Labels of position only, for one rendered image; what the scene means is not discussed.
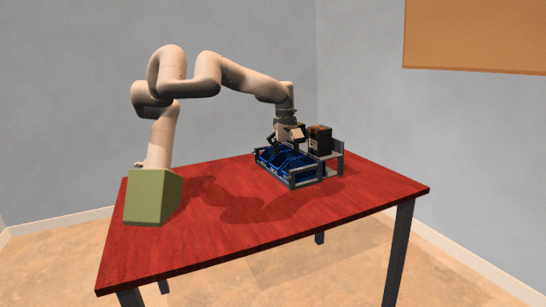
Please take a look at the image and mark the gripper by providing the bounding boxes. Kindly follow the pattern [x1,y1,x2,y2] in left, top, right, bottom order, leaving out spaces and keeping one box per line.
[266,115,300,157]

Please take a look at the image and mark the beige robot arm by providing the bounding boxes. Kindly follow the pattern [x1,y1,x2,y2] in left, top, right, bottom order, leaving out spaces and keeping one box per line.
[131,44,297,171]

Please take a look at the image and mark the blue bin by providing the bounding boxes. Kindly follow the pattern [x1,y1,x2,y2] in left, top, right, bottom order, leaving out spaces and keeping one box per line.
[259,144,293,168]
[282,156,326,184]
[270,150,306,177]

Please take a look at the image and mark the white shelf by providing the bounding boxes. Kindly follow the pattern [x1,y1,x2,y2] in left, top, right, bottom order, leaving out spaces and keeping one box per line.
[251,128,344,191]

